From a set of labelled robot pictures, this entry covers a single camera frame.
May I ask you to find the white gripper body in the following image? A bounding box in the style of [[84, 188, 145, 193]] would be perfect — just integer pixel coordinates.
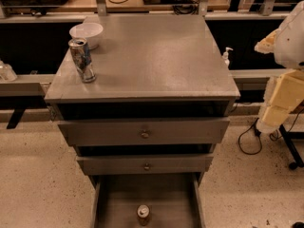
[[256, 69, 304, 133]]

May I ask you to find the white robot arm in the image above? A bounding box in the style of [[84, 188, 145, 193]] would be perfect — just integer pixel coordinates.
[[255, 1, 304, 133]]

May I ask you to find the grey top drawer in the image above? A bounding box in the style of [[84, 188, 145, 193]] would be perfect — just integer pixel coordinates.
[[59, 117, 229, 146]]

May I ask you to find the grey drawer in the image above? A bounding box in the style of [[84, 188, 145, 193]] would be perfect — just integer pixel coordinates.
[[90, 174, 206, 228], [77, 154, 213, 176], [59, 117, 229, 146]]

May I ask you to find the grey drawer cabinet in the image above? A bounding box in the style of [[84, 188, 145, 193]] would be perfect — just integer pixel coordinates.
[[44, 13, 241, 188]]

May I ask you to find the grey middle drawer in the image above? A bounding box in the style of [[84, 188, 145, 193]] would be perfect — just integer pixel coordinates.
[[77, 154, 213, 176]]

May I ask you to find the grey bottom drawer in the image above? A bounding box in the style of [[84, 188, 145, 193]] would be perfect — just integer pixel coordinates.
[[90, 174, 206, 228]]

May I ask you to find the blue silver can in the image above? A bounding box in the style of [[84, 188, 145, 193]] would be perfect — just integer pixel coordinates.
[[68, 38, 96, 83]]

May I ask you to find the black stand leg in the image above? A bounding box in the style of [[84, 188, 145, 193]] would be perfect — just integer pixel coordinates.
[[279, 124, 304, 170]]

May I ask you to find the white bowl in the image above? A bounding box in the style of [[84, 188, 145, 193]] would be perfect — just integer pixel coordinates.
[[69, 23, 104, 49]]

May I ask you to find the clear sanitizer bottle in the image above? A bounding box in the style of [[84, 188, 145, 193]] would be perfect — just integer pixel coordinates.
[[0, 61, 17, 82]]

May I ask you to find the black floor cable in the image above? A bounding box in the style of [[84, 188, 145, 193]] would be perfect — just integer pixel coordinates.
[[237, 117, 264, 156]]

